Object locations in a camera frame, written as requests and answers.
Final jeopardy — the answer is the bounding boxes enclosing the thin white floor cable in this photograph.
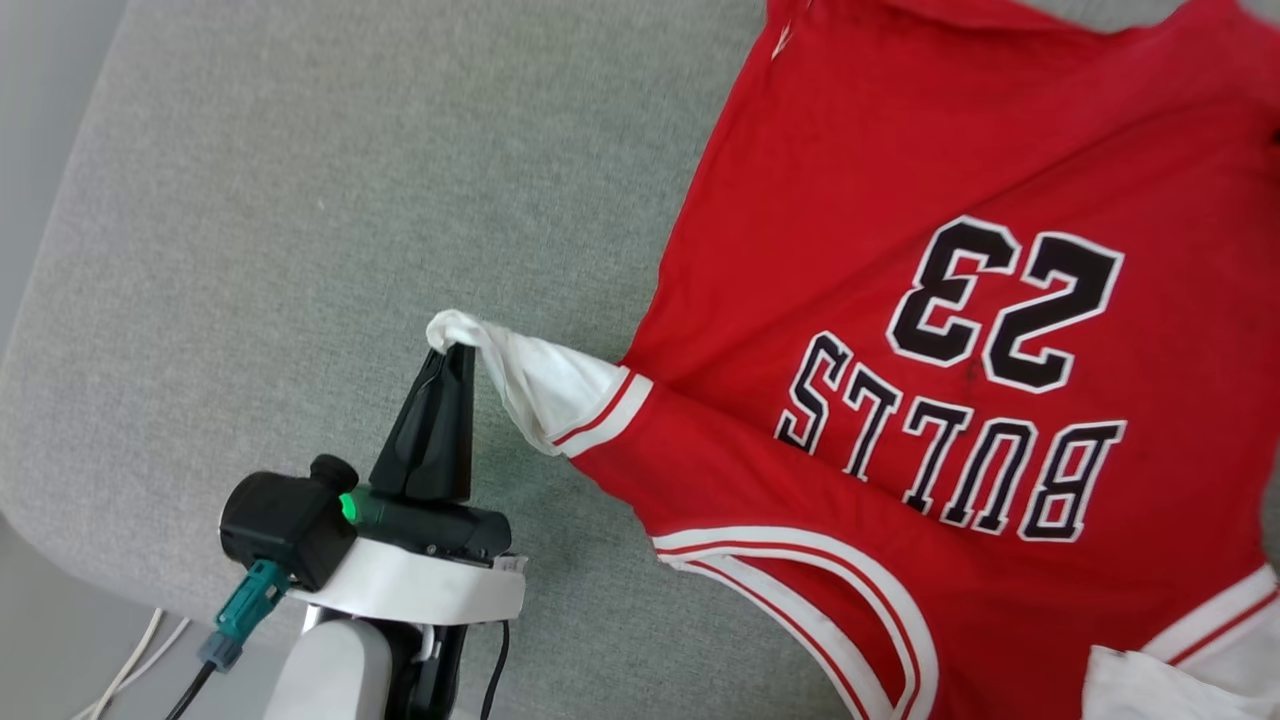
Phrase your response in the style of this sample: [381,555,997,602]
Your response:
[70,608,166,720]
[98,618,192,719]

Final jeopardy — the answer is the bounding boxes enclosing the red Bulls basketball jersey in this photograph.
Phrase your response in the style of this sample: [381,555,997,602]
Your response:
[427,0,1280,720]

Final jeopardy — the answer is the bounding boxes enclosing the teal plug left camera cable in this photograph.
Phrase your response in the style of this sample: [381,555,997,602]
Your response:
[163,559,291,720]

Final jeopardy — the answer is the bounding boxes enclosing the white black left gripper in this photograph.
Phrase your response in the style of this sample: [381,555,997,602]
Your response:
[290,342,527,627]

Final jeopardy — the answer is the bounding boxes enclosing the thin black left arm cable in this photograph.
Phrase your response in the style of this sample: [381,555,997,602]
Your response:
[478,620,512,720]

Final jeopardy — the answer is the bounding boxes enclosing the grey fabric sofa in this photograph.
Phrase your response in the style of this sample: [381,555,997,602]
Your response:
[0,0,1280,720]

